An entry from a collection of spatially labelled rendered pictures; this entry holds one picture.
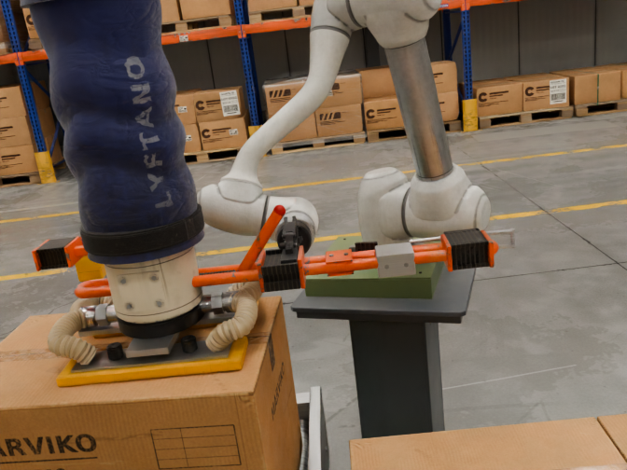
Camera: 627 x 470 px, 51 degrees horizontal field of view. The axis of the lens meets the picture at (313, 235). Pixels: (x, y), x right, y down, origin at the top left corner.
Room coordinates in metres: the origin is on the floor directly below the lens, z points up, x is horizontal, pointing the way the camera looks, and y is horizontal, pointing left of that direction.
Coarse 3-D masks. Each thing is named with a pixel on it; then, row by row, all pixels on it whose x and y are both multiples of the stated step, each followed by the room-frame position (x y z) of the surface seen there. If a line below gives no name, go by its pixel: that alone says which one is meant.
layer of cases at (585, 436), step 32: (608, 416) 1.33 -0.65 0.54; (352, 448) 1.33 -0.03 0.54; (384, 448) 1.31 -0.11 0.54; (416, 448) 1.30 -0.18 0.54; (448, 448) 1.28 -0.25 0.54; (480, 448) 1.27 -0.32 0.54; (512, 448) 1.25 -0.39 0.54; (544, 448) 1.24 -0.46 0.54; (576, 448) 1.23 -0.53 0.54; (608, 448) 1.21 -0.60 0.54
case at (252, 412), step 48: (0, 384) 1.09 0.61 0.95; (48, 384) 1.07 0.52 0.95; (96, 384) 1.05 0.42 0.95; (144, 384) 1.03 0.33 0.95; (192, 384) 1.01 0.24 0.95; (240, 384) 0.99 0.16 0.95; (288, 384) 1.28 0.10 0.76; (0, 432) 1.01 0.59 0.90; (48, 432) 1.00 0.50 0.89; (96, 432) 0.99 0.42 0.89; (144, 432) 0.98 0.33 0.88; (192, 432) 0.97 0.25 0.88; (240, 432) 0.96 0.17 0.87; (288, 432) 1.20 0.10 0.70
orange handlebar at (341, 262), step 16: (320, 256) 1.18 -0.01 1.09; (336, 256) 1.16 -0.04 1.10; (352, 256) 1.17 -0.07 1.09; (368, 256) 1.17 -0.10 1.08; (416, 256) 1.13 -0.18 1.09; (432, 256) 1.12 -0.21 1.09; (240, 272) 1.15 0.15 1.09; (256, 272) 1.15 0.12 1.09; (304, 272) 1.14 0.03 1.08; (320, 272) 1.14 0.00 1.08; (336, 272) 1.14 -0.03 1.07; (352, 272) 1.13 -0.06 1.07; (80, 288) 1.17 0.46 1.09; (96, 288) 1.17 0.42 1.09
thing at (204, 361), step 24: (192, 336) 1.09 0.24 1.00; (72, 360) 1.12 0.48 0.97; (96, 360) 1.09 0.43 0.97; (120, 360) 1.08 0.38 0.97; (144, 360) 1.07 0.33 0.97; (168, 360) 1.06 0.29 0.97; (192, 360) 1.05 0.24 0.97; (216, 360) 1.04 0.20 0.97; (240, 360) 1.04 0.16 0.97; (72, 384) 1.05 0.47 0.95
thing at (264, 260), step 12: (264, 252) 1.20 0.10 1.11; (276, 252) 1.21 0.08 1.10; (300, 252) 1.17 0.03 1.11; (264, 264) 1.16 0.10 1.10; (276, 264) 1.15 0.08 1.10; (288, 264) 1.12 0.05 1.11; (300, 264) 1.13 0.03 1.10; (264, 276) 1.13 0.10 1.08; (276, 276) 1.13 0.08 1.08; (288, 276) 1.13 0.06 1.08; (300, 276) 1.13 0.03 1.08; (264, 288) 1.12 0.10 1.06; (276, 288) 1.12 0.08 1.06; (288, 288) 1.12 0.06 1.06
